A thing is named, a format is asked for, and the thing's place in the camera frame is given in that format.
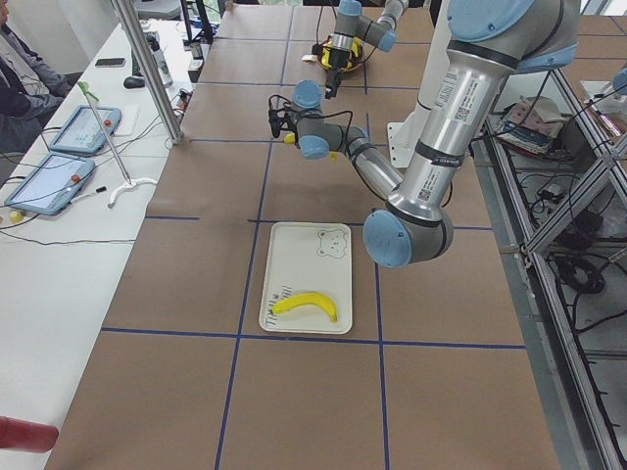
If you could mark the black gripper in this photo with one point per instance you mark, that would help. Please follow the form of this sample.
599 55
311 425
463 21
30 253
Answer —
336 67
285 120

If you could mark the yellow banana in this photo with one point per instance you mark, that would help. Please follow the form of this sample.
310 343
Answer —
317 299
312 147

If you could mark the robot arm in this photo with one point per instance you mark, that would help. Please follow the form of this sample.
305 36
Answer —
490 41
350 25

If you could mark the brown wicker basket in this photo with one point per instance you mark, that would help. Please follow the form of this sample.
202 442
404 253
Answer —
355 61

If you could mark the white rectangular bear tray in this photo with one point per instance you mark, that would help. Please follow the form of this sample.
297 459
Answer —
308 257

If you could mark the black computer mouse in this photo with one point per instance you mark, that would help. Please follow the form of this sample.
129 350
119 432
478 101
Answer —
133 82

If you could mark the black smartphone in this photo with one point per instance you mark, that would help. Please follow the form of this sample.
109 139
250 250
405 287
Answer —
116 62

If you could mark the stack of cloth books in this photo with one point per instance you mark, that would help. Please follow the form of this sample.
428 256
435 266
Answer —
532 126

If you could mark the black marker pen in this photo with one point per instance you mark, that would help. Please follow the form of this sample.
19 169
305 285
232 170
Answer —
89 194

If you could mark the far blue teach pendant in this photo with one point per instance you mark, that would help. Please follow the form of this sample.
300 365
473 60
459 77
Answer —
81 134

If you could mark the blue teach pendant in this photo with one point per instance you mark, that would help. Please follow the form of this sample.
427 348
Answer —
81 134
50 187

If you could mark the near blue teach pendant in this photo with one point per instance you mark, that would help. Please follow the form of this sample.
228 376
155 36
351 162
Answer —
50 187

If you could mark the seated person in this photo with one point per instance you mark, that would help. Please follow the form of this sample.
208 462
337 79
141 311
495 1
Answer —
31 91

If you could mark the red cylinder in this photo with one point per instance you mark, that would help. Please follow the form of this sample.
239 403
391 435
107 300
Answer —
27 436

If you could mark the aluminium frame post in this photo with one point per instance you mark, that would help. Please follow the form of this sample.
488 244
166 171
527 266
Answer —
131 25

